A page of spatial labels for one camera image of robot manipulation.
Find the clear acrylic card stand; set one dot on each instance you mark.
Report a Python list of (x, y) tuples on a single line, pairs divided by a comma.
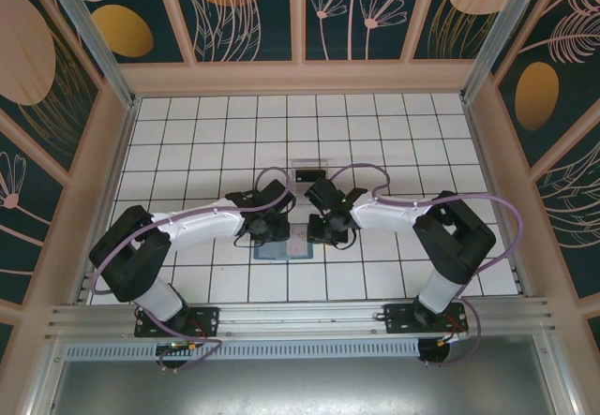
[(309, 164)]

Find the black card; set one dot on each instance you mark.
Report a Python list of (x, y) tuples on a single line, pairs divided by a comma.
[(309, 176)]

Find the grey metal sheet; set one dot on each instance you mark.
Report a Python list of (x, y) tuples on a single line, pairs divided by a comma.
[(300, 387)]

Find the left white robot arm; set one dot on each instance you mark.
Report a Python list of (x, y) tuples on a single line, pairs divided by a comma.
[(206, 225)]

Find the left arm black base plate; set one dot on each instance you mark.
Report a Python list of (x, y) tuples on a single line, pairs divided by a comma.
[(208, 316)]

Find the aluminium frame rail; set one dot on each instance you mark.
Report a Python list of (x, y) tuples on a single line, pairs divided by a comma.
[(300, 316)]

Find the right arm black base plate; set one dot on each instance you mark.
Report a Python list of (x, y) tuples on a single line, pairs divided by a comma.
[(398, 316)]

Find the aluminium corner post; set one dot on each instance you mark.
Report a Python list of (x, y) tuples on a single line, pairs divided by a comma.
[(497, 31), (89, 26)]

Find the wiring board with green light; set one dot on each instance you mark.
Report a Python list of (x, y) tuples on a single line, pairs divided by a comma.
[(175, 345)]

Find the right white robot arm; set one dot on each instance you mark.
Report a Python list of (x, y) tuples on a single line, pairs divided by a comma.
[(394, 213)]

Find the teal leather card holder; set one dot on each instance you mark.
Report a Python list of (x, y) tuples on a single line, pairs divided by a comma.
[(269, 252)]

